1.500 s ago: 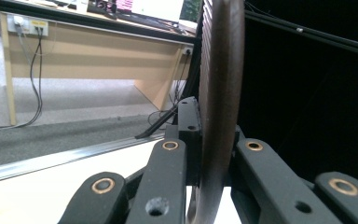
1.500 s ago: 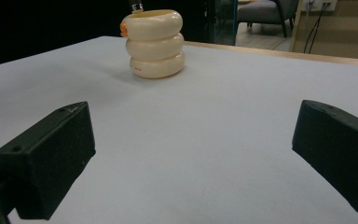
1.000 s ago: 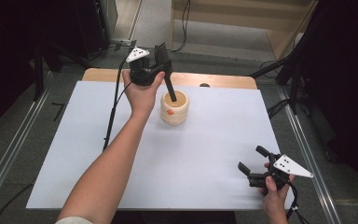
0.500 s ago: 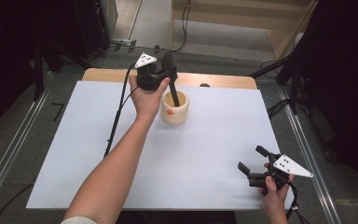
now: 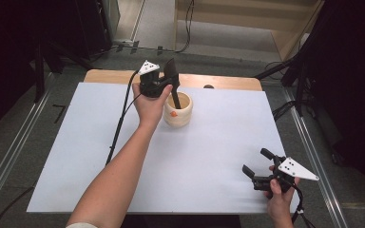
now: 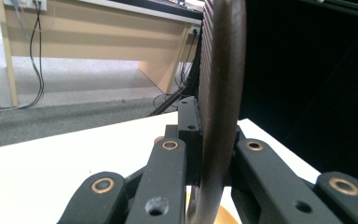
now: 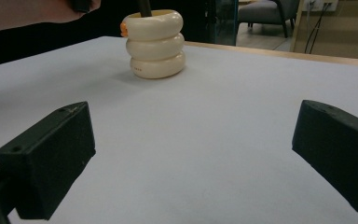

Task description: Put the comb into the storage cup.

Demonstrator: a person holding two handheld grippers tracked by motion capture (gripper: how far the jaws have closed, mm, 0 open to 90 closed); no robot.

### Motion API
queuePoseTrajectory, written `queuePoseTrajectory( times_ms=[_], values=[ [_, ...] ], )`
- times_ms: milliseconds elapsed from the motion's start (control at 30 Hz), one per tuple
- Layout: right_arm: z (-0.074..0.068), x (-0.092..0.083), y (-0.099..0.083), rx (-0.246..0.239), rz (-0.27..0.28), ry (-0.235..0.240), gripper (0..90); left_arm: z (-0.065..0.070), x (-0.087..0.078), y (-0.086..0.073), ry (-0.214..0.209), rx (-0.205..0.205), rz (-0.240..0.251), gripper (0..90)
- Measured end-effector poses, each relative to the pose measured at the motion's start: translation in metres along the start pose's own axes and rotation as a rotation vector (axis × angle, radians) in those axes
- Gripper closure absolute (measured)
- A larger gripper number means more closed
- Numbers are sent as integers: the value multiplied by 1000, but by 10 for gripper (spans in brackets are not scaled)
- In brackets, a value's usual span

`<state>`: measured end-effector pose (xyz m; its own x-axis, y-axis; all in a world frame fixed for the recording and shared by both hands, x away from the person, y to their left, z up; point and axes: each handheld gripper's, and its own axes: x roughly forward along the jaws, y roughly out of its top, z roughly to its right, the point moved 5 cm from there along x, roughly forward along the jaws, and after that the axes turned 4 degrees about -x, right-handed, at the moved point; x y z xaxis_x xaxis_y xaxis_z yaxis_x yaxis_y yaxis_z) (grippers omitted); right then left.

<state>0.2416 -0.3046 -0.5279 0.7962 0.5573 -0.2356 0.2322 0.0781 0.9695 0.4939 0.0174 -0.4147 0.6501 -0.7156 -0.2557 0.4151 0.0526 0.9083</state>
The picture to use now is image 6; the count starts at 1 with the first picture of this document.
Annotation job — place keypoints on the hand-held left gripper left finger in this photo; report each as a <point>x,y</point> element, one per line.
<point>191,140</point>

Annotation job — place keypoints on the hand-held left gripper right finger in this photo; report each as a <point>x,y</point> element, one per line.
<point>240,136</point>

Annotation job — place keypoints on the dark brown round plate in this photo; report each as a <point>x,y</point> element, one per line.
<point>220,93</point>

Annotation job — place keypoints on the black curtain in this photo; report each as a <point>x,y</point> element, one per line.
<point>307,77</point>

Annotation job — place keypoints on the white table mat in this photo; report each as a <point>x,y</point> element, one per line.
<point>59,168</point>

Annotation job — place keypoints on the light wooden desk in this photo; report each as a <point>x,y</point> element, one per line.
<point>90,34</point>

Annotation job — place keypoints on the white power strip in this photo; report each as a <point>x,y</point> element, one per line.
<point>28,3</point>

